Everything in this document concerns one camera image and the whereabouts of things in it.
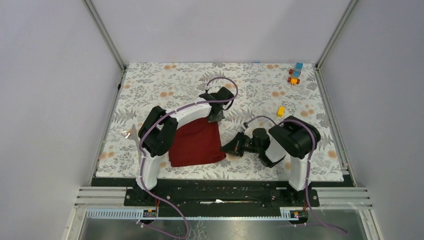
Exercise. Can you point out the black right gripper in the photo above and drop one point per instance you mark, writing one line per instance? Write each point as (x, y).
(234, 147)

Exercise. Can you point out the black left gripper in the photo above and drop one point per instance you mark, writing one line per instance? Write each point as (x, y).
(218, 117)

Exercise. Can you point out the dark red cloth napkin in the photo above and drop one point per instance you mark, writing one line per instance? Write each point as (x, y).
(196, 143)

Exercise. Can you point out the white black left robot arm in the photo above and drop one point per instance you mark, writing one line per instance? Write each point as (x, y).
(158, 132)

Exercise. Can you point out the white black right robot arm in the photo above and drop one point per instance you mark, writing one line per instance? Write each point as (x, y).
(292, 138)

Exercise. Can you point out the yellow toy block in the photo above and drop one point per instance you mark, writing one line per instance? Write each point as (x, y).
(280, 112)

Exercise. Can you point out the floral patterned tablecloth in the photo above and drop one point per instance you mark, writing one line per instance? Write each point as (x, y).
(261, 89)

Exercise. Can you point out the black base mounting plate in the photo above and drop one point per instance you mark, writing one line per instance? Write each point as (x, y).
(209, 198)

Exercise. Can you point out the blue orange toy car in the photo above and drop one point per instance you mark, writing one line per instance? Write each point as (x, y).
(295, 73)

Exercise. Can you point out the silver fork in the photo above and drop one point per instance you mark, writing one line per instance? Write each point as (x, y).
(126, 134)

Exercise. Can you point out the left aluminium frame post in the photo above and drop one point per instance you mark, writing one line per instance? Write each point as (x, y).
(97, 20)

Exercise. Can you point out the aluminium frame post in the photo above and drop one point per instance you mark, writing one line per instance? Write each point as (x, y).
(337, 31)
(97, 20)

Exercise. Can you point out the right aluminium frame post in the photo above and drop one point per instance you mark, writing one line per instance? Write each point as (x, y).
(337, 31)

